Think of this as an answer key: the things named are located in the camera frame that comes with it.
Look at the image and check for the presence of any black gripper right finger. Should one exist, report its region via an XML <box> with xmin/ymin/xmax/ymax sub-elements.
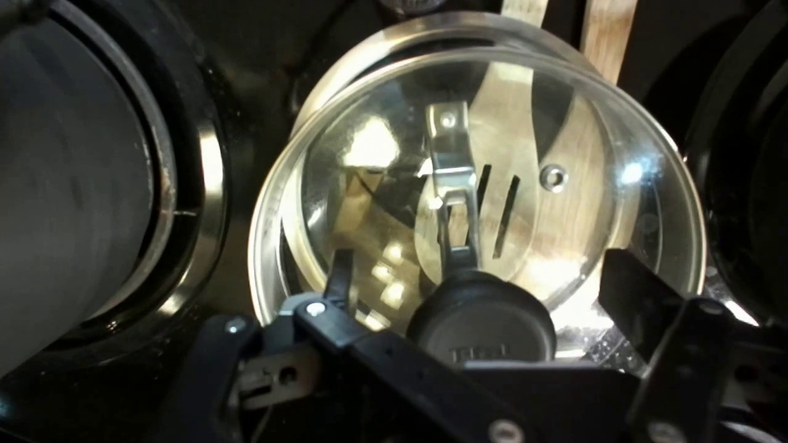
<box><xmin>598</xmin><ymin>244</ymin><xmax>788</xmax><ymax>443</ymax></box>

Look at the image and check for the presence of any black cooking pot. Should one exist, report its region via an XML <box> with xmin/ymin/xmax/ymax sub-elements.
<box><xmin>0</xmin><ymin>0</ymin><xmax>181</xmax><ymax>378</ymax></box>

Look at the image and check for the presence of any glass pot lid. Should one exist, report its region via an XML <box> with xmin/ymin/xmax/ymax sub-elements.
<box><xmin>245</xmin><ymin>43</ymin><xmax>709</xmax><ymax>366</ymax></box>

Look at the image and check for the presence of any wooden slotted spatula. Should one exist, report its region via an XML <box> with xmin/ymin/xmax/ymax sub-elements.
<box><xmin>413</xmin><ymin>0</ymin><xmax>640</xmax><ymax>315</ymax></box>

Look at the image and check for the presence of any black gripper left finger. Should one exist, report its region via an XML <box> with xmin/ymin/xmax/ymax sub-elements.
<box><xmin>158</xmin><ymin>249</ymin><xmax>527</xmax><ymax>443</ymax></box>

